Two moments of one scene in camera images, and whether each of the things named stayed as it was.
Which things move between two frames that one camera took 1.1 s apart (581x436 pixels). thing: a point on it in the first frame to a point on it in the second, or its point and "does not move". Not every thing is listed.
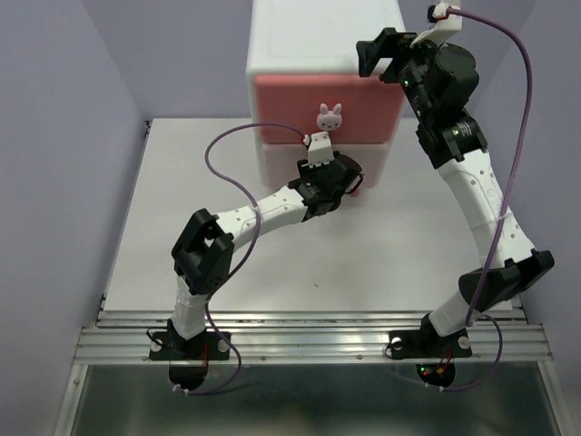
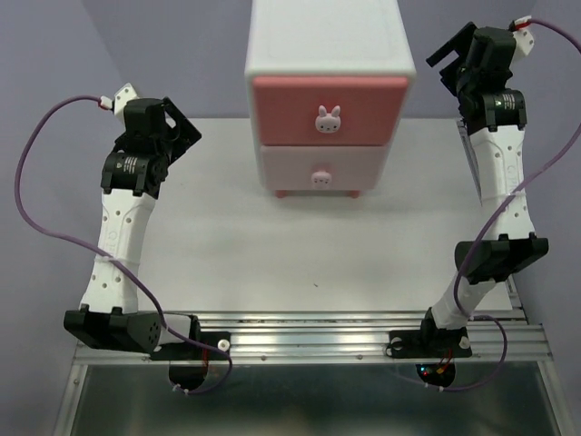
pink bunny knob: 329,120 does not move
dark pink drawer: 371,109 does not move
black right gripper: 387,45 to 459,44
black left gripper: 306,171 to 184,133
